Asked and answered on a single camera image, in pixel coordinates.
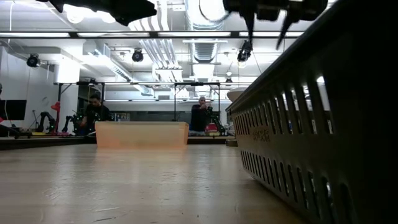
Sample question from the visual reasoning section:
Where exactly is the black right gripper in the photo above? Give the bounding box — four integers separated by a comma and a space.
222, 0, 329, 51

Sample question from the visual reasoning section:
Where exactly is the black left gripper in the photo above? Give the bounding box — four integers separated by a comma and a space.
36, 0, 158, 27

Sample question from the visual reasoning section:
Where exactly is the black ceiling spotlight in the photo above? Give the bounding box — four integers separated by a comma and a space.
236, 39, 254, 63
131, 48, 144, 63
26, 54, 40, 68

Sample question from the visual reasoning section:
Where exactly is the person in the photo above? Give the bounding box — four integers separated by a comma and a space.
190, 96, 215, 137
79, 93, 112, 137

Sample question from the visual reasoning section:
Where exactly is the red stand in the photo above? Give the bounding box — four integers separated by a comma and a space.
49, 101, 63, 136

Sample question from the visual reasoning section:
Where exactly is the black slotted plastic basket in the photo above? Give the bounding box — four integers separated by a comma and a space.
226, 0, 398, 224

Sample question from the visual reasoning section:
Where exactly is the black monitor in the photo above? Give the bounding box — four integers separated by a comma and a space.
0, 99, 27, 121

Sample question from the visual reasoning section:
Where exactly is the black background rig frame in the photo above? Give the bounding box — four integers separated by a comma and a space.
54, 81, 253, 123

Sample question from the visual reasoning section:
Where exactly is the black aluminium table frame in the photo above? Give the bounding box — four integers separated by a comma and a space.
0, 30, 307, 151

